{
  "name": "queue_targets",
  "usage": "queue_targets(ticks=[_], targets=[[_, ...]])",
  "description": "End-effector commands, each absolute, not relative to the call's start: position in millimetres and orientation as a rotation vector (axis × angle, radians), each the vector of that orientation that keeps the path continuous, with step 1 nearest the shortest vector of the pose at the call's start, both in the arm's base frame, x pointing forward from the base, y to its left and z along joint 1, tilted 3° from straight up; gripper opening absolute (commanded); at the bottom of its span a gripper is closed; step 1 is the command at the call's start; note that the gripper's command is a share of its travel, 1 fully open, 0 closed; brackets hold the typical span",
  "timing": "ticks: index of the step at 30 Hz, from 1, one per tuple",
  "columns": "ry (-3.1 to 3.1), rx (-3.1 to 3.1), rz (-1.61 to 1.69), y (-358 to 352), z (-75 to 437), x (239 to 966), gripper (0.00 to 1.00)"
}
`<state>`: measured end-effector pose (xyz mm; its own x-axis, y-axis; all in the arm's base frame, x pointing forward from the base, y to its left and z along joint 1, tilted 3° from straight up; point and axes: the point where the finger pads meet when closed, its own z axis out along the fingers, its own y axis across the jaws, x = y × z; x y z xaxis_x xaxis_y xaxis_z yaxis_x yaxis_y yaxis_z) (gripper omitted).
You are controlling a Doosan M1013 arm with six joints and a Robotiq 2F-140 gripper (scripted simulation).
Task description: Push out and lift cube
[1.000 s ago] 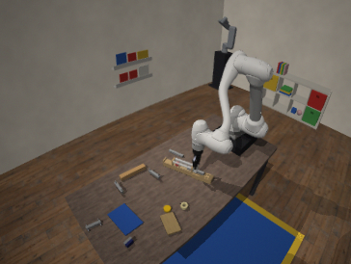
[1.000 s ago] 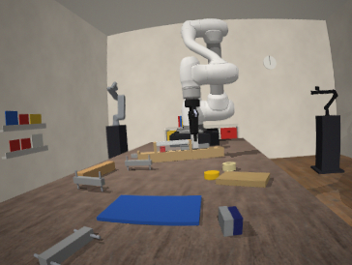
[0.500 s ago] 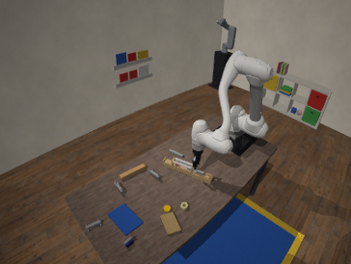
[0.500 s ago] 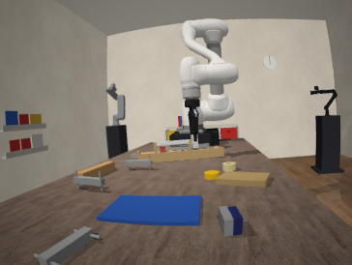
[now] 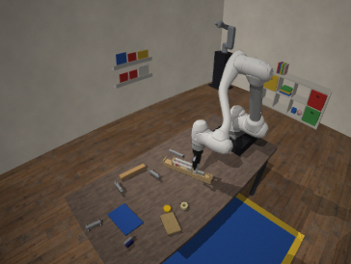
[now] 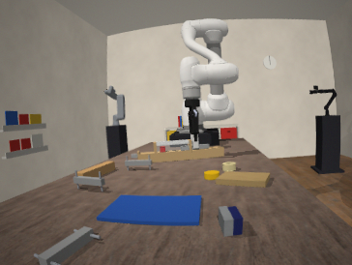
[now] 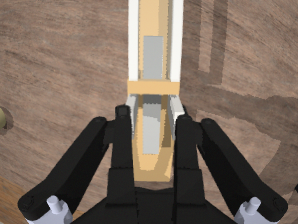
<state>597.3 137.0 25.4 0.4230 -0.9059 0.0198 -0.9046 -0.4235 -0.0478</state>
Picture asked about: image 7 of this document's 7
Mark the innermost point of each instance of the cream roll of masking tape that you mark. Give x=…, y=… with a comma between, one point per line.
x=2, y=119

